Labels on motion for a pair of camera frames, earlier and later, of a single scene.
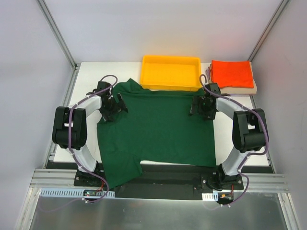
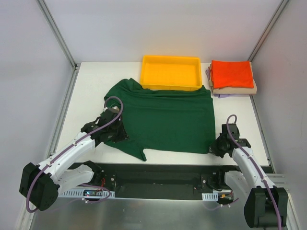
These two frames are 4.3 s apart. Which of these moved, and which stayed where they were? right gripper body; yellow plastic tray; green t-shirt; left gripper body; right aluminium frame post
Moved: green t-shirt; left gripper body; right gripper body
Stayed: right aluminium frame post; yellow plastic tray
